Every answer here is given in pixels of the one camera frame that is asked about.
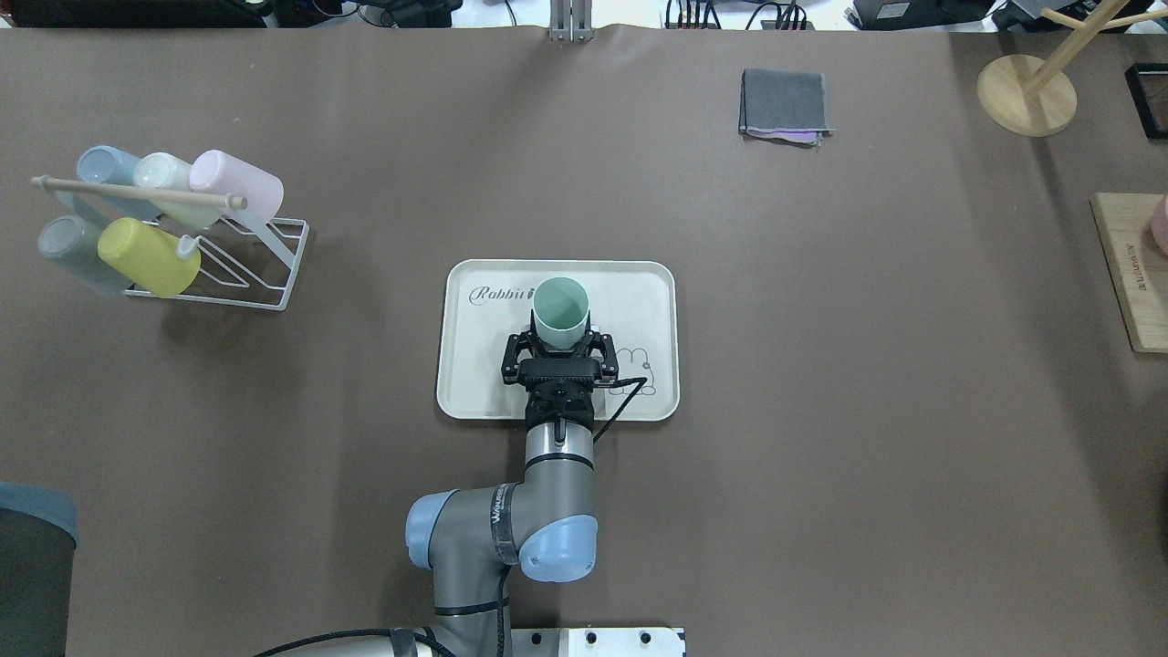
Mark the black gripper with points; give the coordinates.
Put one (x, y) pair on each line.
(512, 355)

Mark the green plastic cup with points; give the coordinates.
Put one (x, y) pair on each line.
(561, 312)

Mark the cream rabbit tray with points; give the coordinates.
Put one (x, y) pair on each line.
(488, 299)

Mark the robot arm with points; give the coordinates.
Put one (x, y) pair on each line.
(38, 542)
(545, 525)

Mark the pink plastic cup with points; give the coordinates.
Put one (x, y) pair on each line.
(218, 172)

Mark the yellow plastic cup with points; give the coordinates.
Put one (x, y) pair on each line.
(148, 256)

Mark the cream plastic cup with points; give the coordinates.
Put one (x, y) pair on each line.
(163, 171)

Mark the blue plastic cup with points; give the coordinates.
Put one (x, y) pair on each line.
(108, 165)

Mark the grey plastic cup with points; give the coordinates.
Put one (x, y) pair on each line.
(72, 243)

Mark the black glass rack tray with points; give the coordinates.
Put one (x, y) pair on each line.
(1148, 87)

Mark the folded grey cloth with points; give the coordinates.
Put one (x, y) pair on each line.
(786, 106)

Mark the wooden mug tree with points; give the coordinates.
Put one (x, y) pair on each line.
(1032, 96)

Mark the wooden cutting board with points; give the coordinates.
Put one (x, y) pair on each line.
(1137, 267)

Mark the pink bowl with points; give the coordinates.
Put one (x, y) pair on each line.
(1159, 225)

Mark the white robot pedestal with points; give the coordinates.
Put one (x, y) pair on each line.
(586, 641)

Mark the aluminium frame post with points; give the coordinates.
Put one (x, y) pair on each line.
(570, 21)

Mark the white wire cup rack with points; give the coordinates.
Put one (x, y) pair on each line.
(246, 261)

